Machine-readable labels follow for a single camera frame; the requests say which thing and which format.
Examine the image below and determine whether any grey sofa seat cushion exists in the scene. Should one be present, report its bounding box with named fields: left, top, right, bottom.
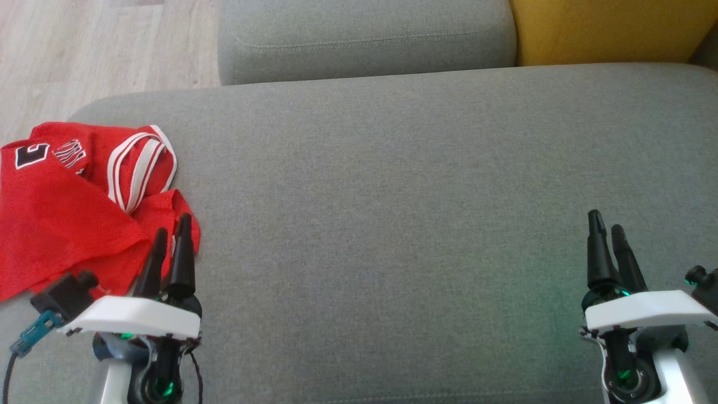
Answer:
left=218, top=0, right=517, bottom=86

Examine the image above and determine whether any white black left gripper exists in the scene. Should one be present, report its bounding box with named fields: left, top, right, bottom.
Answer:
left=56, top=213, right=202, bottom=404

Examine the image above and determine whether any red jersey with white sleeves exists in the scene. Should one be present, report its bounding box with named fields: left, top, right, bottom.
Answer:
left=0, top=122, right=201, bottom=304

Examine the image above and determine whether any yellow sofa backrest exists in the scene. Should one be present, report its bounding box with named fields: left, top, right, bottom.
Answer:
left=509, top=0, right=718, bottom=67

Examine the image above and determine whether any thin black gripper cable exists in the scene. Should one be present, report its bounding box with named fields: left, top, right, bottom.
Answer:
left=187, top=337, right=204, bottom=404

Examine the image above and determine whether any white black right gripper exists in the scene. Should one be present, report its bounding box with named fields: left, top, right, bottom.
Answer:
left=581, top=210, right=718, bottom=404

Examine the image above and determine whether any black cable with teal plug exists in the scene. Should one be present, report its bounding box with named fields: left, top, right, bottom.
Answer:
left=3, top=310, right=63, bottom=404

